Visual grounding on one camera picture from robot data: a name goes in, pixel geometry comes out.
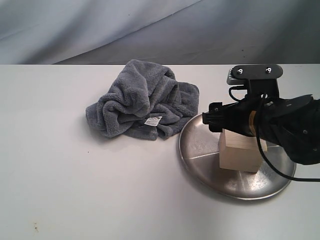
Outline black cable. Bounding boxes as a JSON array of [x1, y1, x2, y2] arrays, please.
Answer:
[[228, 84, 320, 182]]

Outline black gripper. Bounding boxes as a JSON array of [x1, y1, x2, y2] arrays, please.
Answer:
[[202, 97, 273, 137]]

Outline light wooden cube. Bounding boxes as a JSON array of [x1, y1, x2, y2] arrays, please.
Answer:
[[218, 129, 263, 173]]

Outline round steel plate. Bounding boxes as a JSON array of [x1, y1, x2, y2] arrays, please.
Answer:
[[178, 114, 291, 201]]

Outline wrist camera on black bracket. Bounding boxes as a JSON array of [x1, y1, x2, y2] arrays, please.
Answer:
[[226, 64, 283, 98]]

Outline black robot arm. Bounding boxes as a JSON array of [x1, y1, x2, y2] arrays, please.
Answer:
[[202, 94, 320, 165]]

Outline grey fluffy towel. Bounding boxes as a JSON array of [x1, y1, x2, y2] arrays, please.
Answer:
[[85, 59, 200, 141]]

